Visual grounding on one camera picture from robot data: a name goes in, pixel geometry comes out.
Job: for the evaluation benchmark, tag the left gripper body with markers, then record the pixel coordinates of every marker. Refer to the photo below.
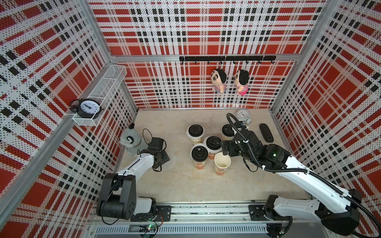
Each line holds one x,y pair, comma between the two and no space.
163,158

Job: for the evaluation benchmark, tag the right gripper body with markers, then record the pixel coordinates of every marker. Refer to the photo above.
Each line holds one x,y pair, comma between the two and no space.
235,150

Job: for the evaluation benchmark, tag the black cup lid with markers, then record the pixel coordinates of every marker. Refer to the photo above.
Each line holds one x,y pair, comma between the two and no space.
195,130

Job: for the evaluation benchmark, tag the paper milk tea cup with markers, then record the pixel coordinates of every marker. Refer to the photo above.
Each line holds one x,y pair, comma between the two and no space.
227,138
196,141
211,156

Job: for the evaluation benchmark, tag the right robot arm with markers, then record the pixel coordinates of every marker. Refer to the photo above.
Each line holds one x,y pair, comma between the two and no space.
337,208

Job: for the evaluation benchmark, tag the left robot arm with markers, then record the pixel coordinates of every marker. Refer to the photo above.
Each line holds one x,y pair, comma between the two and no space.
118,196

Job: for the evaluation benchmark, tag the black remote control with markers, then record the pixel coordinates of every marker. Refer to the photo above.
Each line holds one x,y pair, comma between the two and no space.
266,133

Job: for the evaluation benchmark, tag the grey plush toy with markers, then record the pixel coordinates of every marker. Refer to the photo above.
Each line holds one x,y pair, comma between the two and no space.
132,140

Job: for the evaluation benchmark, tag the small white clock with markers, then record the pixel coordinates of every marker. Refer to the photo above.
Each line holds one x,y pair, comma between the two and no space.
244,116

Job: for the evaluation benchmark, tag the plush doll pink striped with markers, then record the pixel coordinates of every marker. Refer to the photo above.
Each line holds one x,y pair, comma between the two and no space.
241,79

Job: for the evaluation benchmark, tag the plush doll blue striped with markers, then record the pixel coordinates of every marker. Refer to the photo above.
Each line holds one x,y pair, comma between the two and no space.
218,79

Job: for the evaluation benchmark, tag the black round alarm clock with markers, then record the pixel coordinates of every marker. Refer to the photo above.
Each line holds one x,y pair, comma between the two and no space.
86,108

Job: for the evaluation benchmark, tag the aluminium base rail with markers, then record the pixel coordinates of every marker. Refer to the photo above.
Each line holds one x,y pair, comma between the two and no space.
226,219

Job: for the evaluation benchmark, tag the black hook rail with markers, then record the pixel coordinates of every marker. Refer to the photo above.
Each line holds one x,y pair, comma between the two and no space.
226,58

